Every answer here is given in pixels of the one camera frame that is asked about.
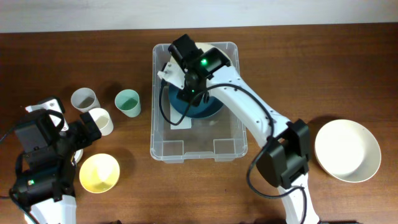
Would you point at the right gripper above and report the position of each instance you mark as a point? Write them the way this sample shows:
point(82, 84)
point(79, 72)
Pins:
point(193, 99)

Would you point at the yellow small bowl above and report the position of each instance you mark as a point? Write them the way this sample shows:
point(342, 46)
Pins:
point(99, 173)

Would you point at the cream cup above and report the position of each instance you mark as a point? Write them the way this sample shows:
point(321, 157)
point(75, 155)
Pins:
point(103, 120)

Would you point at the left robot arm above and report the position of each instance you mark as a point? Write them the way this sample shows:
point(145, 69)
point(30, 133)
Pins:
point(46, 168)

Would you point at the grey cup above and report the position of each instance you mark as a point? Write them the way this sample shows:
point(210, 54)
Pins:
point(84, 99)

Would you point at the white small bowl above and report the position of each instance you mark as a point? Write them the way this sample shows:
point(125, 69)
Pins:
point(78, 155)

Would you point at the cream bowl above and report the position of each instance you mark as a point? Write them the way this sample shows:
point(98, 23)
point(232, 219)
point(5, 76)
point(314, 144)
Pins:
point(225, 53)
point(347, 151)

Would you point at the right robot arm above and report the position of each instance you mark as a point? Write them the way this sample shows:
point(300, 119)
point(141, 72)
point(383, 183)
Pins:
point(285, 146)

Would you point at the clear plastic storage bin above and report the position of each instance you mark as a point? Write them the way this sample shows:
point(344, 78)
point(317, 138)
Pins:
point(221, 137)

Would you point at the mint green cup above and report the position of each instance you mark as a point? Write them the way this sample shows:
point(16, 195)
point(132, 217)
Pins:
point(128, 102)

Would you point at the dark blue bowl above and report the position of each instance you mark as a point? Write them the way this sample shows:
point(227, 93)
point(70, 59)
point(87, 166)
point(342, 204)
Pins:
point(203, 110)

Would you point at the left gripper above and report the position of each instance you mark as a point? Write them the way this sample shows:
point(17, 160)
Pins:
point(77, 129)

